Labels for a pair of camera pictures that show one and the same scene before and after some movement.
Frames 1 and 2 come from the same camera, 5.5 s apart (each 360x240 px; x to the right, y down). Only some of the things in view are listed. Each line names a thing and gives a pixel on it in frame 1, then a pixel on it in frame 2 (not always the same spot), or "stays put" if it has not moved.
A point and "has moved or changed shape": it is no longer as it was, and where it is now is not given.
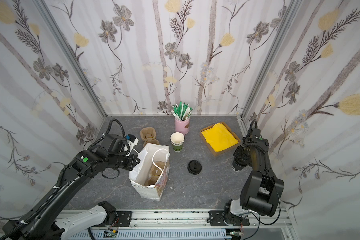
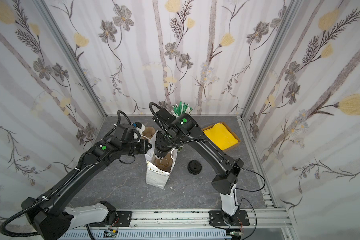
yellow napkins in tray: x=219 y=137 stays put
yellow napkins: x=219 y=137 stays put
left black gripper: x=133 y=161 → x=147 y=146
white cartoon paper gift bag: x=149 y=176 has moved or changed shape
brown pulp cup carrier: x=155 y=173 → x=165 y=163
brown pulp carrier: x=148 y=135 stays put
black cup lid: x=194 y=167 stays put
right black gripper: x=238 y=163 → x=160 y=151
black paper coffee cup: x=237 y=165 has moved or changed shape
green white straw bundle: x=182 y=111 stays put
